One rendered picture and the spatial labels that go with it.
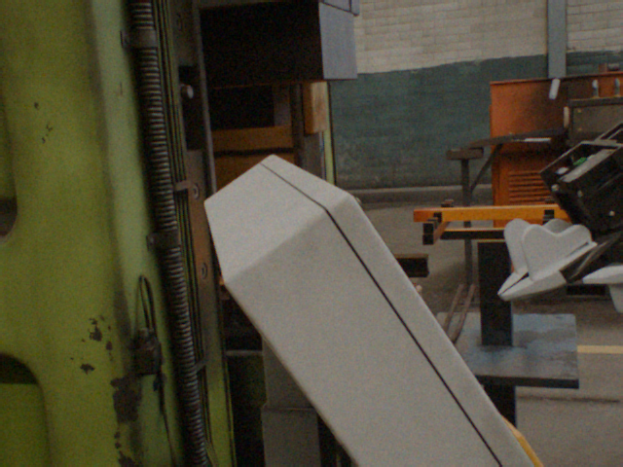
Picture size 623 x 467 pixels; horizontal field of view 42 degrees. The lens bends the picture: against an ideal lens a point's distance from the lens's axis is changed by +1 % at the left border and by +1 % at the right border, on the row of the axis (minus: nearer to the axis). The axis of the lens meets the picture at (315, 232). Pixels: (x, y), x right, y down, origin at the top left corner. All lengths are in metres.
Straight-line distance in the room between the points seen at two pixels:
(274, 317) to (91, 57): 0.45
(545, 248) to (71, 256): 0.45
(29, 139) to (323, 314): 0.49
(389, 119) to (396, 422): 8.41
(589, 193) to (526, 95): 3.95
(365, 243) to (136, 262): 0.46
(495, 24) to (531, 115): 4.12
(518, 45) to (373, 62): 1.52
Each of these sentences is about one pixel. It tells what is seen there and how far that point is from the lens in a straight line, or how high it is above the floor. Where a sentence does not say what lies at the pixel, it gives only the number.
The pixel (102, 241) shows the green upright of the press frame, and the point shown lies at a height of 1.12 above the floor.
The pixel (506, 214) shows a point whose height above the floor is 1.00.
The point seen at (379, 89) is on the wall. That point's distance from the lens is 8.83.
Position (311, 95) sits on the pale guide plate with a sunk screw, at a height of 1.25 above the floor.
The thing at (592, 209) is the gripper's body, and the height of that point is 1.14.
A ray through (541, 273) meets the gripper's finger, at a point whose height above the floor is 1.08.
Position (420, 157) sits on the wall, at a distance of 8.80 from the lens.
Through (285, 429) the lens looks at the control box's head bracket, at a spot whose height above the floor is 1.01.
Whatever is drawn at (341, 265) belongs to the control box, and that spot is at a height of 1.16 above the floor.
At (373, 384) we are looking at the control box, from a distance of 0.43.
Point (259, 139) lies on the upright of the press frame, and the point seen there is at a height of 1.18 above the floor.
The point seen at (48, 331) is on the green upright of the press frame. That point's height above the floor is 1.03.
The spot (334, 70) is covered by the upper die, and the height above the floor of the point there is 1.28.
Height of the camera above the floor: 1.25
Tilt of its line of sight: 10 degrees down
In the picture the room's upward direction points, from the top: 4 degrees counter-clockwise
